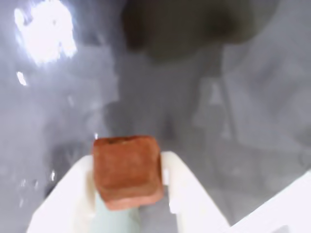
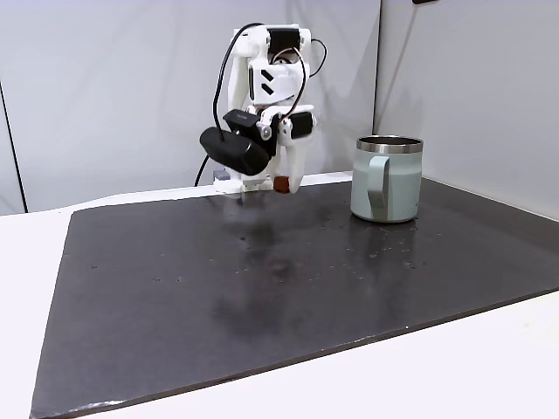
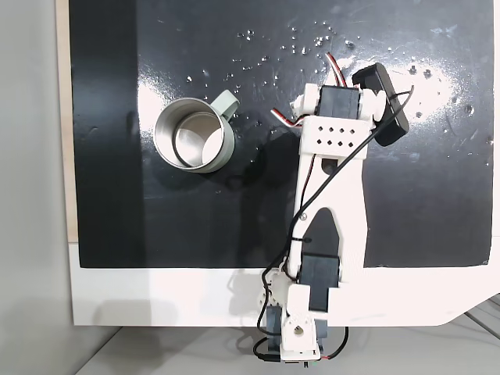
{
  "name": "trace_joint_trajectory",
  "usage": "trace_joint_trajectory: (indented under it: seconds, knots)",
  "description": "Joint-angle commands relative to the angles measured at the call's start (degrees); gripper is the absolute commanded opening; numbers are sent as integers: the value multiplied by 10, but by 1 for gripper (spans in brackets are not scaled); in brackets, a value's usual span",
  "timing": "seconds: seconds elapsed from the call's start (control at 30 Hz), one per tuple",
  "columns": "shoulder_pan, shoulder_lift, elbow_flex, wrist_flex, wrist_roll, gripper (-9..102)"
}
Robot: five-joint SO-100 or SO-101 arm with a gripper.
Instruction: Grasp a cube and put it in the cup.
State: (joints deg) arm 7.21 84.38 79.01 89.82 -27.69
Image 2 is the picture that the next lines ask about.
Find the black power cable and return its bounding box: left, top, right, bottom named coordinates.
left=193, top=155, right=211, bottom=188

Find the black table mat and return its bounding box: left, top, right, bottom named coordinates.
left=29, top=175, right=559, bottom=419

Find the pale green steel mug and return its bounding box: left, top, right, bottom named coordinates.
left=349, top=135, right=424, bottom=224

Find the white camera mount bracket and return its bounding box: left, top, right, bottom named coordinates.
left=256, top=107, right=283, bottom=143

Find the black oval camera box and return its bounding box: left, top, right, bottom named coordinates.
left=199, top=109, right=278, bottom=177

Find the black camera cable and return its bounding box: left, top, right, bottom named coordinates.
left=211, top=24, right=263, bottom=141

